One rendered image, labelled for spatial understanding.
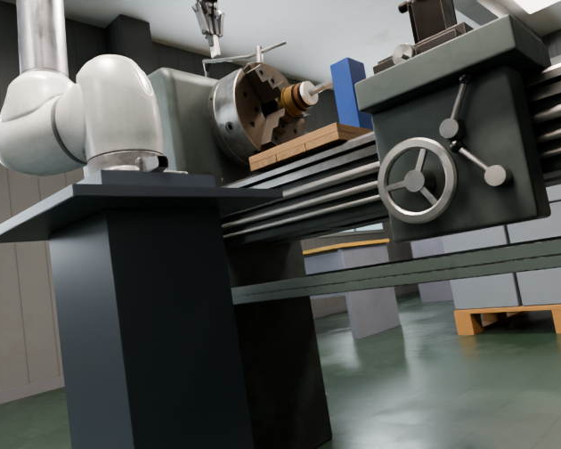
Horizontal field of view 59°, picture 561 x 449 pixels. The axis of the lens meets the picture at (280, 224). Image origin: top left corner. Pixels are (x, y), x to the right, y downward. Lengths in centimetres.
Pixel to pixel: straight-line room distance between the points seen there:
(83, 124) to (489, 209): 77
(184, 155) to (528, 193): 95
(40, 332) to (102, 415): 327
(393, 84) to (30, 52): 78
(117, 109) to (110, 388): 52
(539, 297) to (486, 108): 245
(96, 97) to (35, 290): 327
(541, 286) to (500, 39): 250
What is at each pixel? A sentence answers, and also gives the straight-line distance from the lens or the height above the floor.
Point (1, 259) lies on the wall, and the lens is 418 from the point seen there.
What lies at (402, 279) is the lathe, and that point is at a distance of 95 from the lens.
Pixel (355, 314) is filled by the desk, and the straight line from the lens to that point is 390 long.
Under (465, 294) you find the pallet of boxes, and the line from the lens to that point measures 350.
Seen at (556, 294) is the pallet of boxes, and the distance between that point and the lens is 327.
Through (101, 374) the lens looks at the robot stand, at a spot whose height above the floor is 45.
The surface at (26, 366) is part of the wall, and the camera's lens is 420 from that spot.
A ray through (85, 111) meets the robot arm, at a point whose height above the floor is 95.
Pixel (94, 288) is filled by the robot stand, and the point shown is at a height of 60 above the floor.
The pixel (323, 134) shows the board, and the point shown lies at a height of 89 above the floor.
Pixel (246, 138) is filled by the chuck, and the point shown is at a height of 98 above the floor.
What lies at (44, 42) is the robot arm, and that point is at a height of 116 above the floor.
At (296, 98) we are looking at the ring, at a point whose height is 107.
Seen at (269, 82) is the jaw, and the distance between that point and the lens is 151.
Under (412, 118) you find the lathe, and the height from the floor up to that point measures 83.
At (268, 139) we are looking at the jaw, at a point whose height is 97.
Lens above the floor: 57
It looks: 6 degrees up
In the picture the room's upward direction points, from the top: 9 degrees counter-clockwise
